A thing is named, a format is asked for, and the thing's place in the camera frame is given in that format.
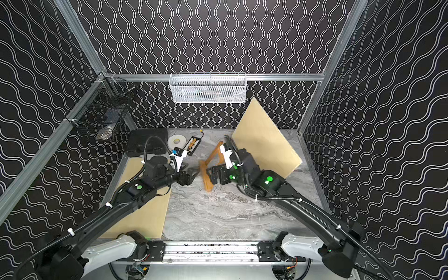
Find black wire basket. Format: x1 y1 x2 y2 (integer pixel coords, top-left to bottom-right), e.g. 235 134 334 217
70 77 137 142

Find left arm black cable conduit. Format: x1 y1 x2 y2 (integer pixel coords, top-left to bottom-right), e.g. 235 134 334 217
13 134 176 280

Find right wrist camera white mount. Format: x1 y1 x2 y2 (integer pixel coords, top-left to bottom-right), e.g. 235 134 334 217
219 144 233 169

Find light plywood board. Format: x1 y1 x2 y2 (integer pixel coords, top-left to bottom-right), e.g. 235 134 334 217
100 155 171 239
232 98 303 178

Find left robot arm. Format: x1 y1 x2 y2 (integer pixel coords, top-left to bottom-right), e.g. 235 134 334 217
34 156 200 280

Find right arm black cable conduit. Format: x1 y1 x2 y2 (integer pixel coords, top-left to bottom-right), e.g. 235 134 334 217
223 134 396 280

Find large wooden easel frame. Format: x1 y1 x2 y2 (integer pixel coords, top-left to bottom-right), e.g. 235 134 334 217
199 141 225 193

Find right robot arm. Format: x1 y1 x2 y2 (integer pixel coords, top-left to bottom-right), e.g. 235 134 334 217
206 149 361 278

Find black charger board with cable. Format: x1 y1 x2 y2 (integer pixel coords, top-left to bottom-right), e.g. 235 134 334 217
183 129 204 156

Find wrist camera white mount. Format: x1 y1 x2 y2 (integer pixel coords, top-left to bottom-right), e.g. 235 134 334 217
170 147 188 173
219 144 233 169

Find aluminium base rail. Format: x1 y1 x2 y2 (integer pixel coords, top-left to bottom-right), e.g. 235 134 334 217
116 241 306 266

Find black plastic tool case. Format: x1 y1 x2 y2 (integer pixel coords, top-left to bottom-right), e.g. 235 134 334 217
126 128 168 158

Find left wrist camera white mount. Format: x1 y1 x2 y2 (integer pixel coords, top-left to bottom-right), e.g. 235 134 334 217
170 147 188 173

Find white tape roll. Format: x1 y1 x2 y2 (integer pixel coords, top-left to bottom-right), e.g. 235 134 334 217
168 134 187 151

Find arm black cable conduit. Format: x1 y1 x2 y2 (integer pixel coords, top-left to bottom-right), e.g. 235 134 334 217
223 134 396 280
13 134 176 280

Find white wire mesh basket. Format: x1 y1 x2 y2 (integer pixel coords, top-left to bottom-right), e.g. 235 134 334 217
169 72 247 103

